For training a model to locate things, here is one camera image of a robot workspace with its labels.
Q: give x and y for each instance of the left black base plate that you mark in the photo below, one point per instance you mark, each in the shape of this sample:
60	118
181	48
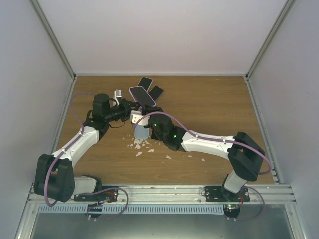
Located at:
109	194

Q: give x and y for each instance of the aluminium rail frame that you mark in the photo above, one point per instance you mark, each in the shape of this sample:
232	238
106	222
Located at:
195	194

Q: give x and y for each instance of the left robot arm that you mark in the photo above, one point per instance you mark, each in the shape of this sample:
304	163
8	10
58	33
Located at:
55	179

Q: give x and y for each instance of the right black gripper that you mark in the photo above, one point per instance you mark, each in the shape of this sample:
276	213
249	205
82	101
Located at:
147	109

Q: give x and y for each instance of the phone in white case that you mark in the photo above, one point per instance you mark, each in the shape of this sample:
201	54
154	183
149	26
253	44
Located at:
145	82

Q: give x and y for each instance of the phone in grey case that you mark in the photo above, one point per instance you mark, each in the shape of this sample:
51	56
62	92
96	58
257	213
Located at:
156	92

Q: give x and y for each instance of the black smartphone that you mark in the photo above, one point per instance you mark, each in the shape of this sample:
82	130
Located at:
154	137

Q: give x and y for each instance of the light blue phone case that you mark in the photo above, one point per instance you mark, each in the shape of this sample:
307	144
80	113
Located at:
141	133

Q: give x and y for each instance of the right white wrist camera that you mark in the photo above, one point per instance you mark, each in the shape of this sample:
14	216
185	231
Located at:
137	118

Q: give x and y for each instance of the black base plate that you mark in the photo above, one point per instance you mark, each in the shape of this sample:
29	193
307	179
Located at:
109	194
219	194

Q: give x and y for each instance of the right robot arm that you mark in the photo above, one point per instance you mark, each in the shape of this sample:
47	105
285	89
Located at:
244	155

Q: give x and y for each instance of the phone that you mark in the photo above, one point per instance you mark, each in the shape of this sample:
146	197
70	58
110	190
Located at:
141	96
156	92
145	82

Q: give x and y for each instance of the grey slotted cable duct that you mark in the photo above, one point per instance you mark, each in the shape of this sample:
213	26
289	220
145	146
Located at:
135	209

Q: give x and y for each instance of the white debris pile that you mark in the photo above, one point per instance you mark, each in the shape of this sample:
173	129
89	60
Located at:
140	146

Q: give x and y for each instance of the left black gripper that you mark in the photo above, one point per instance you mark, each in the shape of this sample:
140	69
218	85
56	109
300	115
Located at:
127	105

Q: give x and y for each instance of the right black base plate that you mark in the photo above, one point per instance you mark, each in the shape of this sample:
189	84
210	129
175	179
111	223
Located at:
219	194

